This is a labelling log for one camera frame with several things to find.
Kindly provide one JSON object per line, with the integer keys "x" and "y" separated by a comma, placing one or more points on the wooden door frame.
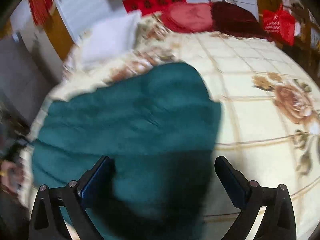
{"x": 58, "y": 32}

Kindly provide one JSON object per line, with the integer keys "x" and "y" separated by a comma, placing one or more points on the white pillow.
{"x": 110, "y": 37}

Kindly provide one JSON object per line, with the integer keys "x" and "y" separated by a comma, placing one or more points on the red door hanging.
{"x": 40, "y": 7}

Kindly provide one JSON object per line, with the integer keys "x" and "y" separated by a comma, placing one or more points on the person's left hand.
{"x": 12, "y": 175}

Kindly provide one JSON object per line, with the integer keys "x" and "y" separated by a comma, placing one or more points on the red shopping bag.
{"x": 277, "y": 25}

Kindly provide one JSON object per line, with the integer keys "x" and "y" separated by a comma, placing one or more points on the floral bedsheet bed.
{"x": 250, "y": 62}

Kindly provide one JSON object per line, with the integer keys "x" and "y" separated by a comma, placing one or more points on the red heart-shaped cushion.
{"x": 187, "y": 17}

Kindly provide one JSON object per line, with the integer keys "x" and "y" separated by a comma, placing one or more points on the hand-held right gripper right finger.
{"x": 231, "y": 180}

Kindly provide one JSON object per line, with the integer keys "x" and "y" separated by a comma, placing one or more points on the dark red cushion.
{"x": 237, "y": 22}

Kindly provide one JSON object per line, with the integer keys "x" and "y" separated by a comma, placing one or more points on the green padded jacket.
{"x": 140, "y": 120}

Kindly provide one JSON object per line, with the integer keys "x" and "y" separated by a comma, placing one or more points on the red wall banner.
{"x": 155, "y": 1}

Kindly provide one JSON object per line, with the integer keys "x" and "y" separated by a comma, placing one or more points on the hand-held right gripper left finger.
{"x": 100, "y": 177}

